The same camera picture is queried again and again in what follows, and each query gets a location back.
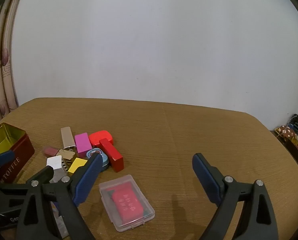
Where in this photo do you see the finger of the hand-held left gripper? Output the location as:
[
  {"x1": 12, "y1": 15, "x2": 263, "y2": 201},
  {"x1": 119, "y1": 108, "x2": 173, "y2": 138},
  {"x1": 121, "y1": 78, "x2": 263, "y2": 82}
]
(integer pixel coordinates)
[
  {"x1": 0, "y1": 151, "x2": 16, "y2": 167},
  {"x1": 0, "y1": 166, "x2": 54, "y2": 193}
]

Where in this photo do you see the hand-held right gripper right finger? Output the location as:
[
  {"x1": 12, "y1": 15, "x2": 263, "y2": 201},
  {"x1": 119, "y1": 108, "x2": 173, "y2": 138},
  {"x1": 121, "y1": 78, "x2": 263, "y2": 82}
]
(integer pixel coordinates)
[{"x1": 192, "y1": 152, "x2": 279, "y2": 240}]

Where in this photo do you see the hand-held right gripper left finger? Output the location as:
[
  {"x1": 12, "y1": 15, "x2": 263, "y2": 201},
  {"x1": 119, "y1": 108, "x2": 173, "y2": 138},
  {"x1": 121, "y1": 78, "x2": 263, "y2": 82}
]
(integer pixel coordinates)
[{"x1": 16, "y1": 152, "x2": 103, "y2": 240}]

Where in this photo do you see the silver box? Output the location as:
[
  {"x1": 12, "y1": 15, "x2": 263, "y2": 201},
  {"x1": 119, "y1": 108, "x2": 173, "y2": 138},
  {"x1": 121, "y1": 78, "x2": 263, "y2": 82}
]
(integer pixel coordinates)
[{"x1": 46, "y1": 155, "x2": 64, "y2": 183}]

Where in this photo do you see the dark red tin box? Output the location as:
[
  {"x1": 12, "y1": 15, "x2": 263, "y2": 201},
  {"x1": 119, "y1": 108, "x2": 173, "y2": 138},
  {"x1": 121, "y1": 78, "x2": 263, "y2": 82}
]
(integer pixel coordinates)
[{"x1": 0, "y1": 122, "x2": 35, "y2": 183}]

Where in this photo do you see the yellow block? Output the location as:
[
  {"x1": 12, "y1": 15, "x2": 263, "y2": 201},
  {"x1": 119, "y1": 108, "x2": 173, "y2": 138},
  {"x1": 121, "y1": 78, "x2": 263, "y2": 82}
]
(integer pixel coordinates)
[{"x1": 68, "y1": 157, "x2": 88, "y2": 175}]

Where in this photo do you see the small pink block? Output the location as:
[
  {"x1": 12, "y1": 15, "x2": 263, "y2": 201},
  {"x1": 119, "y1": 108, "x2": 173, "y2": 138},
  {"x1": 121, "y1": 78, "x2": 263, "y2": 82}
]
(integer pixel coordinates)
[{"x1": 43, "y1": 145, "x2": 59, "y2": 156}]

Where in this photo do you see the clear plastic case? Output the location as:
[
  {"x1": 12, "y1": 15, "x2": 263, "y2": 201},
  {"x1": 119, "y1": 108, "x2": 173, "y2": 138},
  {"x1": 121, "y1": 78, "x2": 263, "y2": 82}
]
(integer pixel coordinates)
[{"x1": 98, "y1": 174, "x2": 156, "y2": 232}]

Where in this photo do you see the blue round tin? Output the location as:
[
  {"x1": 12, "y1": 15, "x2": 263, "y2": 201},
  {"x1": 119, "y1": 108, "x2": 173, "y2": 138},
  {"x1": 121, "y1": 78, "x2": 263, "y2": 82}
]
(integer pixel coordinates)
[{"x1": 85, "y1": 148, "x2": 110, "y2": 172}]

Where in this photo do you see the gold patterned box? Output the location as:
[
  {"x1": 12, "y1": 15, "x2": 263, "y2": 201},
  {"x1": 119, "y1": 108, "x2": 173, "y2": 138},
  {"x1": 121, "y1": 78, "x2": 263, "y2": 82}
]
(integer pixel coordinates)
[{"x1": 56, "y1": 149, "x2": 77, "y2": 173}]

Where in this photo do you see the long red block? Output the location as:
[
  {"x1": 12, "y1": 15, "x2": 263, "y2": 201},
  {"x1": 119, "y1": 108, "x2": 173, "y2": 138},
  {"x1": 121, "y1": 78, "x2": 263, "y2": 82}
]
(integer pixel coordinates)
[{"x1": 99, "y1": 138, "x2": 124, "y2": 172}]

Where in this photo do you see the red card pack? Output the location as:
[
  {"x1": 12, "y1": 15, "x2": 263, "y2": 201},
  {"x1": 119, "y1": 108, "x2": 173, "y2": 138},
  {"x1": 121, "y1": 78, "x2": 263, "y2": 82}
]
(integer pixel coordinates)
[{"x1": 106, "y1": 183, "x2": 146, "y2": 224}]

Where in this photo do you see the magenta block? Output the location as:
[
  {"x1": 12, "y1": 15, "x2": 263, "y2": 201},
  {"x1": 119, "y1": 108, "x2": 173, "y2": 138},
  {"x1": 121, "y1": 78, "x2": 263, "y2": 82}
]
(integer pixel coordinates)
[{"x1": 74, "y1": 133, "x2": 91, "y2": 158}]

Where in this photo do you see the beige metallic box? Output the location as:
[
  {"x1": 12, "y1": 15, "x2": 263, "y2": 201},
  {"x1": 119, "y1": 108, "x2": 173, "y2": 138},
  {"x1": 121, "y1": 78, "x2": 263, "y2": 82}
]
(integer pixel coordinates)
[{"x1": 60, "y1": 126, "x2": 76, "y2": 148}]

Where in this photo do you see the red rounded block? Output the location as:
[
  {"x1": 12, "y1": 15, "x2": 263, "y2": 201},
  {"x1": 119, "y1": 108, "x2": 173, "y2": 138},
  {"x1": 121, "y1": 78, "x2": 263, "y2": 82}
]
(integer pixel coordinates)
[{"x1": 88, "y1": 130, "x2": 114, "y2": 147}]

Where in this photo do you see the beige printed curtain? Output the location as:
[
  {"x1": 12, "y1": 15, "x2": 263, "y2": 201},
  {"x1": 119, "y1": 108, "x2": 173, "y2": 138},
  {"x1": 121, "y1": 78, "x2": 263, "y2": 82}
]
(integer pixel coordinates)
[{"x1": 0, "y1": 0, "x2": 29, "y2": 128}]

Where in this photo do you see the dark side table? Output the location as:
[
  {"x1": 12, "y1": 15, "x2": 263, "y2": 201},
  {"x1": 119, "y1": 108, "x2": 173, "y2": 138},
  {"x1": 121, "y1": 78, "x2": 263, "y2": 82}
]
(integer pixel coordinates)
[{"x1": 274, "y1": 129, "x2": 298, "y2": 173}]

